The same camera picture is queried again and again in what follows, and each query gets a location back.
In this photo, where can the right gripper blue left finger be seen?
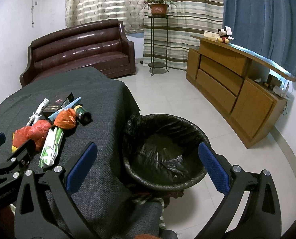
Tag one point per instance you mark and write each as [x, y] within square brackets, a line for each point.
[45, 208]

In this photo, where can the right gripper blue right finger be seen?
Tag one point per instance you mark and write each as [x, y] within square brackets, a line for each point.
[261, 217]

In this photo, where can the red plastic bag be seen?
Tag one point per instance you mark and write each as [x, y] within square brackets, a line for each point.
[37, 132]

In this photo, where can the green white wrapper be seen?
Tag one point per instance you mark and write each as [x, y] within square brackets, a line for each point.
[51, 147]

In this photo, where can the knotted white paper roll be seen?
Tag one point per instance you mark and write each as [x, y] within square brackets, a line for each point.
[33, 119]

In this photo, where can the light blue toothpaste box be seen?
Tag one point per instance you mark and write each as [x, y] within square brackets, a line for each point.
[53, 116]

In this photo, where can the white blue milk powder sachet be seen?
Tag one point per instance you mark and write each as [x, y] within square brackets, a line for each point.
[41, 107]

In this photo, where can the orange plastic bag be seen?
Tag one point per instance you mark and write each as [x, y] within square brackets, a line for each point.
[66, 119]

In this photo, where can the dark cigarette carton box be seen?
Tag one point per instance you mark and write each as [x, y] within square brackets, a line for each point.
[57, 102]

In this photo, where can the green glass bottle yellow label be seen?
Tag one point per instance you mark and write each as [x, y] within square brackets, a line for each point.
[83, 115]

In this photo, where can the black wicker trash bin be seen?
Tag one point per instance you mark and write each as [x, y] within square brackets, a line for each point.
[166, 153]

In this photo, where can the dark grey tablecloth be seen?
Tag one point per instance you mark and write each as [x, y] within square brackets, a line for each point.
[102, 199]

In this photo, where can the black bin liner bag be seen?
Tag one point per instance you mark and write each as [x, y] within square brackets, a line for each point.
[162, 154]

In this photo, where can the wooden sideboard cabinet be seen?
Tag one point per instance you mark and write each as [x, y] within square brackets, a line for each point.
[236, 82]

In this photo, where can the white router on sideboard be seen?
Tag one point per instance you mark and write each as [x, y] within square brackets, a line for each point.
[282, 90]

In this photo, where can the dark brown leather sofa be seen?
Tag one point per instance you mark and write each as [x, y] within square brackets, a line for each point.
[102, 45]

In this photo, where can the patterned sheer curtain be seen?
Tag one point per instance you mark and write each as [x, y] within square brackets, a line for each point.
[131, 12]

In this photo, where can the black metal plant stand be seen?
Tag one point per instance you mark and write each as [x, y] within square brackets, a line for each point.
[158, 63]

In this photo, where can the Mickey Mouse plush toy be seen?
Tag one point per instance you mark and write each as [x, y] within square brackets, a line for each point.
[223, 36]

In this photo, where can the small cardboard box on sideboard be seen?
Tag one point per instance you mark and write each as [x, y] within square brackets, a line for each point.
[211, 35]

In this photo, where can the potted green plant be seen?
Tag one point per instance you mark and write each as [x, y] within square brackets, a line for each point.
[158, 8]

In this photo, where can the blue curtain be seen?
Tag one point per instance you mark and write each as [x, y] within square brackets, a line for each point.
[266, 27]

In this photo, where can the striped beige curtain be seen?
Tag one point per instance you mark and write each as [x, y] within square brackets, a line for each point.
[187, 18]

